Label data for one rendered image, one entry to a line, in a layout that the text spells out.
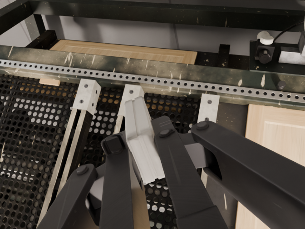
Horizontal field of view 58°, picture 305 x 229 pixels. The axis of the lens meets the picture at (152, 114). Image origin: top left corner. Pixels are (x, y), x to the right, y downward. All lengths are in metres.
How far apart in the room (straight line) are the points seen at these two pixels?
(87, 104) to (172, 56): 0.72
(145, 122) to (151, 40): 1.85
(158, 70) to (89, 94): 0.28
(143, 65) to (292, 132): 0.59
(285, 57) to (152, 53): 0.80
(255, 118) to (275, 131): 0.08
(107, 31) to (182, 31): 0.54
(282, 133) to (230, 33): 0.99
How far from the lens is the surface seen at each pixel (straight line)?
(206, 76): 1.05
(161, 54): 1.65
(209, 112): 0.97
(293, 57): 1.14
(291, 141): 1.04
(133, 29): 2.00
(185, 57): 1.62
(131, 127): 0.16
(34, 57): 1.31
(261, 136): 1.02
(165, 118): 0.17
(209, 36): 1.90
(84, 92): 1.10
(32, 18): 2.12
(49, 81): 1.26
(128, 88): 1.04
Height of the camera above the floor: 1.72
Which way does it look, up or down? 46 degrees down
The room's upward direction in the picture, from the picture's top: 158 degrees counter-clockwise
